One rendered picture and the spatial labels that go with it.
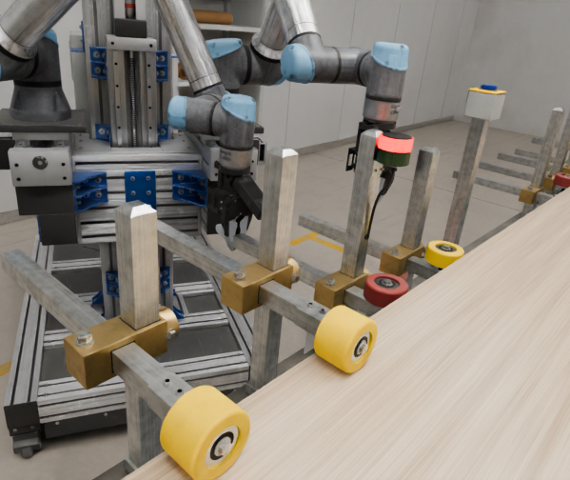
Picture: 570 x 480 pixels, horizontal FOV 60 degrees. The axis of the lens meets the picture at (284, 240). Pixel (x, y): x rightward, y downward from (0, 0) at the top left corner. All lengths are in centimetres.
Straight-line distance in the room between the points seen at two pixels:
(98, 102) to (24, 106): 27
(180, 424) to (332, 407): 21
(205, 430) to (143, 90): 122
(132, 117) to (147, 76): 13
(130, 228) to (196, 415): 22
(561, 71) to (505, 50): 89
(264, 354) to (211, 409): 37
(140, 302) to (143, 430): 21
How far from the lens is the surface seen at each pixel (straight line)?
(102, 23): 164
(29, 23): 130
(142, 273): 62
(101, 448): 187
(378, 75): 106
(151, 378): 59
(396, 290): 93
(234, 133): 109
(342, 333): 67
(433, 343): 82
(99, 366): 64
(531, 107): 880
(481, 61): 901
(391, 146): 90
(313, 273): 104
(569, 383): 84
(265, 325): 85
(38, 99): 147
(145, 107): 160
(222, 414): 52
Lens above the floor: 134
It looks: 24 degrees down
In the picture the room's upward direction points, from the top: 5 degrees clockwise
